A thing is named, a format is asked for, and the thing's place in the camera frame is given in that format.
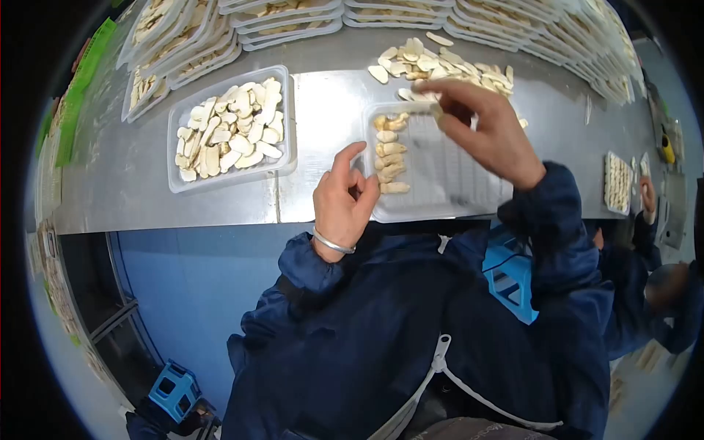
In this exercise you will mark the person's right hand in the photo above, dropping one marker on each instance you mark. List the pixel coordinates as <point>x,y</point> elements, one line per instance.
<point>495,137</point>

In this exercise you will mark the person's left hand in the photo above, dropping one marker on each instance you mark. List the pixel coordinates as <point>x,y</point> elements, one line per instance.
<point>335,206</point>

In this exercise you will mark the person's left thumb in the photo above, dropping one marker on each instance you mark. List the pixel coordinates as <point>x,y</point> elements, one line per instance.
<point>371,192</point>

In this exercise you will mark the person's right fingers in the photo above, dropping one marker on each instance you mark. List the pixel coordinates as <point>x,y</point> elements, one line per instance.
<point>451,93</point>

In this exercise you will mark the person's left index finger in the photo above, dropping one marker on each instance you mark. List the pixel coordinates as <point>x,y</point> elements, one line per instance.
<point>346,159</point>

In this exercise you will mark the person's left fingers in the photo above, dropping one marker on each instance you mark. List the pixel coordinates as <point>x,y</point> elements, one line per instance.
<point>356,181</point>

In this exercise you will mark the single mushroom slice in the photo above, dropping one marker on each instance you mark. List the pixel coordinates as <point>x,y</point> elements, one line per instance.
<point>437,111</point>

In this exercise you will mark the row of mushroom slices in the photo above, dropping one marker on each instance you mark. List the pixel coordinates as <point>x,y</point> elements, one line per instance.
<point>389,157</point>

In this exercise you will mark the loose pile of mushroom slices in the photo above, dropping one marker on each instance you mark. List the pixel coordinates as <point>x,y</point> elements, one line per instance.
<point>423,63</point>

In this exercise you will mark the clear plastic tray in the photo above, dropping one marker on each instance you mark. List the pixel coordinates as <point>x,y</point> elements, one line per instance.
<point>440,176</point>

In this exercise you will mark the deep clear plastic tub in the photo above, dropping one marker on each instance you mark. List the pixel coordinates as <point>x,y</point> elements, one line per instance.
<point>231,179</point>

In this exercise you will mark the heap of slices in tub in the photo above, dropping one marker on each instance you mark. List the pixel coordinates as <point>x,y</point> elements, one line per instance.
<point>231,129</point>

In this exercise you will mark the person's body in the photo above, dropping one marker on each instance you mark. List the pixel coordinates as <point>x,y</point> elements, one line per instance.
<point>352,341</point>

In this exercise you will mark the blue plastic stool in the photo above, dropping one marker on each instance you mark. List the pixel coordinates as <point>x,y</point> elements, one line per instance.
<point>173,390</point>
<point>509,275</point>

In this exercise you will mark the filled tray of slices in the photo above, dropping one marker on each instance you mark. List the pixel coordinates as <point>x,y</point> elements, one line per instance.
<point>617,184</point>

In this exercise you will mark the stacks of filled clear trays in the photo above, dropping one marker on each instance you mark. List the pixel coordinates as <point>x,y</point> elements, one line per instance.
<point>181,38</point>

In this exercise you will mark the yellow object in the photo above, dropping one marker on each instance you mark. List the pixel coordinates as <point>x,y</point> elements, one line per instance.
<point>667,149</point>

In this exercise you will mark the green plastic crate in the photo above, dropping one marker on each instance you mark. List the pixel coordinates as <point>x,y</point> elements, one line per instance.
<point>82,82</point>

